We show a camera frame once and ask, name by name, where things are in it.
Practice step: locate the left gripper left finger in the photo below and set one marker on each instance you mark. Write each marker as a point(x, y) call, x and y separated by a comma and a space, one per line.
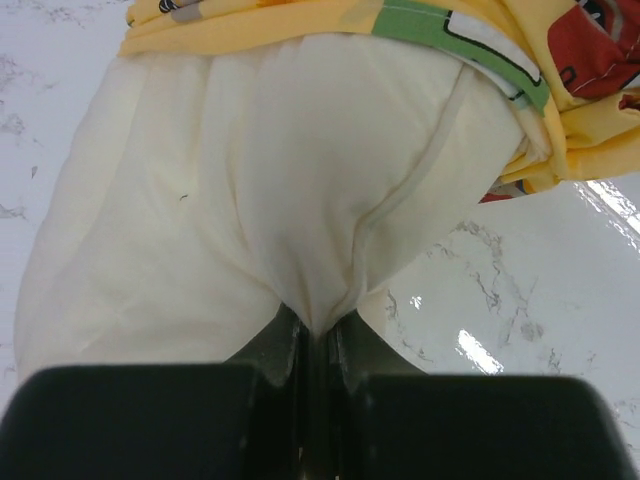
point(272, 442)

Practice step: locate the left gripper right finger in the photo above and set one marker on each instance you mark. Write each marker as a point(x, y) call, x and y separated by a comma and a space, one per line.
point(361, 365)

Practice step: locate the white pillow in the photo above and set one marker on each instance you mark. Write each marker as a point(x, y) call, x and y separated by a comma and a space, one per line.
point(202, 193)

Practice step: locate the yellow cartoon-print pillowcase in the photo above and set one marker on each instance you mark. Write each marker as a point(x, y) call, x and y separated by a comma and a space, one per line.
point(569, 68)

